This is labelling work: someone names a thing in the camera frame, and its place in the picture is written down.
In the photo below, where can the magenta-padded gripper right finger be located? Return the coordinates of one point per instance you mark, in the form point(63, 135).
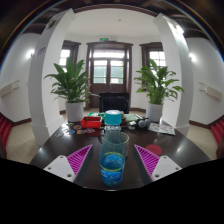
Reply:
point(148, 161)

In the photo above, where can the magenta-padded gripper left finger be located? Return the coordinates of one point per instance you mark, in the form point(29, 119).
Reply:
point(78, 161)

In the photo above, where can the clear blue-capped drink bottle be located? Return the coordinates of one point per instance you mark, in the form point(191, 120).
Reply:
point(112, 166)

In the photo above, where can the grey-green mug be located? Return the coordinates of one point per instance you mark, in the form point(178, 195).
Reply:
point(125, 143)

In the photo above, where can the round printed sticker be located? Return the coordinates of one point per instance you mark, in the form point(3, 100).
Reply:
point(77, 127)
point(90, 131)
point(81, 132)
point(71, 132)

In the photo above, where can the printed magazine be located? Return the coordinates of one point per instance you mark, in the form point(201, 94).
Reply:
point(161, 128)

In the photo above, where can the black grey headphones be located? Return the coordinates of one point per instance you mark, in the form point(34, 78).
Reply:
point(143, 124)

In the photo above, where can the red plastic box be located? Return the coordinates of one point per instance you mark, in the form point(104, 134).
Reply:
point(91, 122)

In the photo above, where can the brown box with white items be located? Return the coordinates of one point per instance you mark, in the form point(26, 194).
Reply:
point(123, 119)

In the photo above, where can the green flat box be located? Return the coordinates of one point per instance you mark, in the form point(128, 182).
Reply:
point(96, 115)

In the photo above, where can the black office chair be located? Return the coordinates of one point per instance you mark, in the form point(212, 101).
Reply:
point(113, 101)

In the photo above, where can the white square pillar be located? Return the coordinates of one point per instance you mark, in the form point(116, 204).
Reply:
point(178, 73)
point(43, 100)

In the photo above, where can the leafy plant in white pot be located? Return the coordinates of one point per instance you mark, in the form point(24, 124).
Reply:
point(71, 83)
point(156, 86)

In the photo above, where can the red carpeted staircase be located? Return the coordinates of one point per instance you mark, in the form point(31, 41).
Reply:
point(5, 131)
point(218, 131)

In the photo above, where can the dark wooden glazed double door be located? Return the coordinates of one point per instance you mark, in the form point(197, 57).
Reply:
point(108, 70)

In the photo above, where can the dark wooden framed window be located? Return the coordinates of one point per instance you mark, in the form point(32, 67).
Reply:
point(68, 50)
point(154, 55)

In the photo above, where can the purple pillar sign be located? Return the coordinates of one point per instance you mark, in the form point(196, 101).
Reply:
point(40, 51)

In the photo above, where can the green exit sign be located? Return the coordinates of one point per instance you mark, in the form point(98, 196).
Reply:
point(103, 39)

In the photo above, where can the bright pillar spotlight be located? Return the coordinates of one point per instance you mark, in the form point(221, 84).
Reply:
point(179, 29)

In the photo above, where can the white wall-mounted unit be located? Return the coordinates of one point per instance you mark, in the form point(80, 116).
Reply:
point(210, 91)
point(9, 88)

